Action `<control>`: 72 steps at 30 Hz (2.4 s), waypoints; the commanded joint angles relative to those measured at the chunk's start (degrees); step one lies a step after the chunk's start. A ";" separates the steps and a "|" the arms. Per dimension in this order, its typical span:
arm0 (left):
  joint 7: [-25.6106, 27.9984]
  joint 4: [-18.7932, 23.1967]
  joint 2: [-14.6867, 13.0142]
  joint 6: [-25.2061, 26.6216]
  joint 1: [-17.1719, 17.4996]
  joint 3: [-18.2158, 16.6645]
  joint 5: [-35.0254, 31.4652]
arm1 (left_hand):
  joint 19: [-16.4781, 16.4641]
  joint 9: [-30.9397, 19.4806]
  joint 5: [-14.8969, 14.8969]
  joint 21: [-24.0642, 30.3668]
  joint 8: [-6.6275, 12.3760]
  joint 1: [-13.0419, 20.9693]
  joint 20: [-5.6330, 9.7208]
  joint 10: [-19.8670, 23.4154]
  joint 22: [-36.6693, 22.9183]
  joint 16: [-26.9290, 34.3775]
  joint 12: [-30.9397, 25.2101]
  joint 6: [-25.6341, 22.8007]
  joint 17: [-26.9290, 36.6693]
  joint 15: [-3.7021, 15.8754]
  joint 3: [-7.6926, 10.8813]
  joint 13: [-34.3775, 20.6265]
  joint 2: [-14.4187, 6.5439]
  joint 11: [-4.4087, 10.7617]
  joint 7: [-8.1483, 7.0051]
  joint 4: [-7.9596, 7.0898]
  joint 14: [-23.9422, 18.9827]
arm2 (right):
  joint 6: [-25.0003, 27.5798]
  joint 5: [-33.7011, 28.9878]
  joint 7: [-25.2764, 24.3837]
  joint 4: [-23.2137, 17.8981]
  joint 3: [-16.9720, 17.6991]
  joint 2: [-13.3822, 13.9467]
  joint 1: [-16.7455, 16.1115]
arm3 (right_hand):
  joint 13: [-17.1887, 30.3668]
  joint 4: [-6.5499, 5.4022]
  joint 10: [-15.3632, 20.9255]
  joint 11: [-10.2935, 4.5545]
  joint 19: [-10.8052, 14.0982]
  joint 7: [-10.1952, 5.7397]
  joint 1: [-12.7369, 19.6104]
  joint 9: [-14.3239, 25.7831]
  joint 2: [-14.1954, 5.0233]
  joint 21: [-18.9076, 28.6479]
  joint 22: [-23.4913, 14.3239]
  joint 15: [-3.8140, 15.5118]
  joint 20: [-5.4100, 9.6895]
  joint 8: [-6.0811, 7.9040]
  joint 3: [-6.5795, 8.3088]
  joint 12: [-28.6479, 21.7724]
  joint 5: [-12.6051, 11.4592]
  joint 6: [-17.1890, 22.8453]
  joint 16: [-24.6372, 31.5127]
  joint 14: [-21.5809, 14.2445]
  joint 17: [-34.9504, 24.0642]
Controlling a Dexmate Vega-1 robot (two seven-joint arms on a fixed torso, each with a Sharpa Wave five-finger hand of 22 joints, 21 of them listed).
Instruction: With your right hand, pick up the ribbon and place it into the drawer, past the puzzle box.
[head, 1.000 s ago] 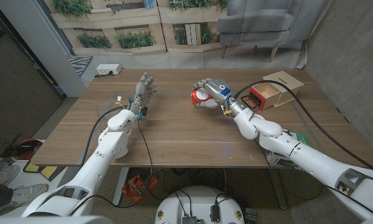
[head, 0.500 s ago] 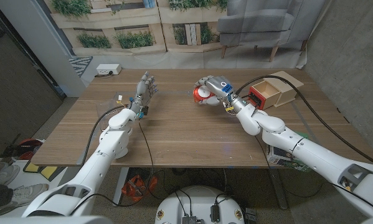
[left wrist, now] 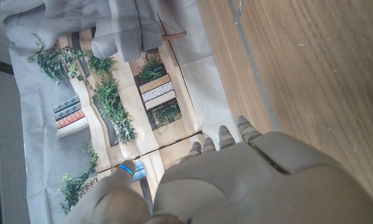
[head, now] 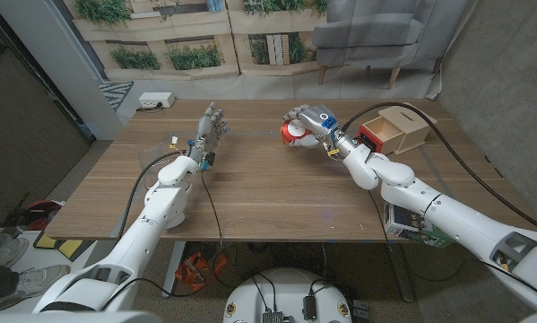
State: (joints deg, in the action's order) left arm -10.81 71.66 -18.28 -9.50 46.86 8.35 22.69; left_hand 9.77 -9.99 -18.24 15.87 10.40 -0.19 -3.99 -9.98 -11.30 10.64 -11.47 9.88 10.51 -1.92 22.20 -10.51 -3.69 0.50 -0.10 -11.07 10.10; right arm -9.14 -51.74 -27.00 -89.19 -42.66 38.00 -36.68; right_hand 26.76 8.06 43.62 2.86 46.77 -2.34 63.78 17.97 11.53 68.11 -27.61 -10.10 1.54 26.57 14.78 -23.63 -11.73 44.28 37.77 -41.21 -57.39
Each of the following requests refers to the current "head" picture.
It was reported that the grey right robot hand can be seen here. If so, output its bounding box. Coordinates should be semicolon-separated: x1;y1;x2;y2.
280;104;361;158

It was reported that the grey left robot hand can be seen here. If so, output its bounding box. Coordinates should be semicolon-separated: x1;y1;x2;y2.
186;101;230;165

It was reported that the red ribbon spool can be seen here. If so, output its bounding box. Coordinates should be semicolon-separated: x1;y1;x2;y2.
280;118;314;145

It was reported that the wooden box with slot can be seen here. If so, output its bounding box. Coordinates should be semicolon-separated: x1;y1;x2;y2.
377;101;438;156

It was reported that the printed puzzle box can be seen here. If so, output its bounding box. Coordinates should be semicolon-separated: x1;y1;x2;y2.
383;199;455;249

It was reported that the white power strip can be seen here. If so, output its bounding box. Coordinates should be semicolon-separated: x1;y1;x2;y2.
138;92;177;110

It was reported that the printed backdrop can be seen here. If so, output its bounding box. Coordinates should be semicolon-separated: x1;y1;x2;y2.
64;0;471;100

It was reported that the clear plastic sheet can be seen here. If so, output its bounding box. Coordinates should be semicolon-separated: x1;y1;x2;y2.
135;132;182;194

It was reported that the patterned grey rug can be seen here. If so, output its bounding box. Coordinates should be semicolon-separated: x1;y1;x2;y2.
98;80;134;112

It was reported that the orange tool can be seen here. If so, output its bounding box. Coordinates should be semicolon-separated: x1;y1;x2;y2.
174;250;229;292

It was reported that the white table leg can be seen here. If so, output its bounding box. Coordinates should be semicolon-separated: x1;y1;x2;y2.
161;240;187;299

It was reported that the grey table leg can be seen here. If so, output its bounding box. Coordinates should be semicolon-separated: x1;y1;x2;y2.
386;241;415;302

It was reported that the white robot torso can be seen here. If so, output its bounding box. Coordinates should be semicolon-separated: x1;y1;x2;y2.
221;267;354;323

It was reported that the yellow and black flat item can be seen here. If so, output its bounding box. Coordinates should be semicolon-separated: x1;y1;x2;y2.
33;231;85;262

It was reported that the red round floor object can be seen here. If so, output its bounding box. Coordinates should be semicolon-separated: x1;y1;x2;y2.
25;199;65;231

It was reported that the black power adapter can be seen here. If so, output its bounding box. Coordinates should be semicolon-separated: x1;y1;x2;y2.
302;294;317;322

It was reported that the grey metal heatsink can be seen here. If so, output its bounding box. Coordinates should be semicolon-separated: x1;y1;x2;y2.
262;309;296;323

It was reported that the white sneaker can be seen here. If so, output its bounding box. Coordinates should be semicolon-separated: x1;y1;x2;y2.
0;264;72;310

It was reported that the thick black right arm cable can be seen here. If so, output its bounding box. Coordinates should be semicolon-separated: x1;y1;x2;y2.
342;101;537;237

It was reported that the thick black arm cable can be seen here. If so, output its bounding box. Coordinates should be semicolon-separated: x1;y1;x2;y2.
342;101;537;237
115;151;189;241

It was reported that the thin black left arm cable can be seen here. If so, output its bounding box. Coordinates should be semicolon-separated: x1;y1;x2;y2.
101;171;251;310

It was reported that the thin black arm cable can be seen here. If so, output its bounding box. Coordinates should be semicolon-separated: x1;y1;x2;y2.
101;171;251;310
367;190;537;306

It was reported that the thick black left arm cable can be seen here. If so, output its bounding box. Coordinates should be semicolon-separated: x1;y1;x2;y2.
115;151;189;241

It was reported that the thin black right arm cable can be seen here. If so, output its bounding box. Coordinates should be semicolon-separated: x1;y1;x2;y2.
367;190;537;306

